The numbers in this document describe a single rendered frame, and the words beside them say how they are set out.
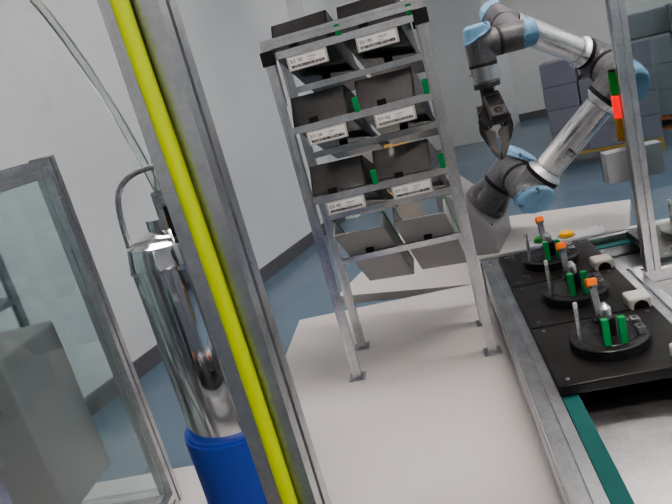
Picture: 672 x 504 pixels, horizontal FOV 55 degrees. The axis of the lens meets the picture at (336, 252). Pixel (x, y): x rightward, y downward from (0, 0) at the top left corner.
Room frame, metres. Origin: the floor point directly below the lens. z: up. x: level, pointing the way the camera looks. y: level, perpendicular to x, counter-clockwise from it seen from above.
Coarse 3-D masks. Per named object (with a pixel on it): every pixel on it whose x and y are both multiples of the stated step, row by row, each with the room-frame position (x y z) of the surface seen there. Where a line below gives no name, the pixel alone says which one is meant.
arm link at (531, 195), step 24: (600, 72) 1.89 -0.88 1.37; (600, 96) 1.85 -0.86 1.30; (576, 120) 1.91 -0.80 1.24; (600, 120) 1.88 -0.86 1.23; (552, 144) 1.95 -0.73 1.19; (576, 144) 1.91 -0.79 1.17; (528, 168) 1.98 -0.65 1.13; (552, 168) 1.94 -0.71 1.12; (528, 192) 1.94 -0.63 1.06; (552, 192) 1.94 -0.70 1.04
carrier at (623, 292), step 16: (576, 272) 1.30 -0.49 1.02; (592, 272) 1.40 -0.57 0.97; (608, 272) 1.38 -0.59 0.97; (528, 288) 1.41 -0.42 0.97; (544, 288) 1.34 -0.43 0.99; (560, 288) 1.32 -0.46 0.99; (576, 288) 1.29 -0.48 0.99; (608, 288) 1.26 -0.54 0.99; (624, 288) 1.27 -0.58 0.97; (528, 304) 1.33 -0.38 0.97; (544, 304) 1.30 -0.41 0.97; (560, 304) 1.26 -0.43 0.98; (608, 304) 1.22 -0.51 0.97; (624, 304) 1.20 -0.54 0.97; (640, 304) 1.17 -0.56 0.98; (528, 320) 1.25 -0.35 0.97; (544, 320) 1.23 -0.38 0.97; (560, 320) 1.21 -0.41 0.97
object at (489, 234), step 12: (468, 204) 2.13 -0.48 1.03; (456, 216) 2.10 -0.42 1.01; (468, 216) 2.08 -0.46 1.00; (480, 216) 2.08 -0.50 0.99; (504, 216) 2.20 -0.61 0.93; (480, 228) 2.06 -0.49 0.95; (492, 228) 2.04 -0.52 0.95; (504, 228) 2.17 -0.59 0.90; (480, 240) 2.07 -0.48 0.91; (492, 240) 2.05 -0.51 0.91; (504, 240) 2.14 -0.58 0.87; (480, 252) 2.07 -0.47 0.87; (492, 252) 2.05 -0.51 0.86
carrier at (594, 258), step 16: (544, 240) 1.54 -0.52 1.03; (528, 256) 1.52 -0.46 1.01; (544, 256) 1.54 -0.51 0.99; (576, 256) 1.49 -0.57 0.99; (592, 256) 1.45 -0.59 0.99; (608, 256) 1.42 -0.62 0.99; (512, 272) 1.54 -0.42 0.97; (528, 272) 1.51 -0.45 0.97; (544, 272) 1.49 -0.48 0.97; (560, 272) 1.46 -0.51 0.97; (512, 288) 1.45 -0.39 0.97
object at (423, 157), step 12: (408, 144) 1.45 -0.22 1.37; (420, 144) 1.43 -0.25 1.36; (372, 156) 1.47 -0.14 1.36; (384, 156) 1.46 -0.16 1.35; (396, 156) 1.45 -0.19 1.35; (408, 156) 1.44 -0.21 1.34; (420, 156) 1.42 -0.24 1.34; (432, 156) 1.45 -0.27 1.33; (384, 168) 1.45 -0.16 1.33; (396, 168) 1.44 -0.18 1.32; (408, 168) 1.43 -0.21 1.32; (420, 168) 1.42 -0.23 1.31; (432, 168) 1.42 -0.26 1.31; (432, 180) 1.49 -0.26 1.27; (444, 180) 1.54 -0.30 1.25
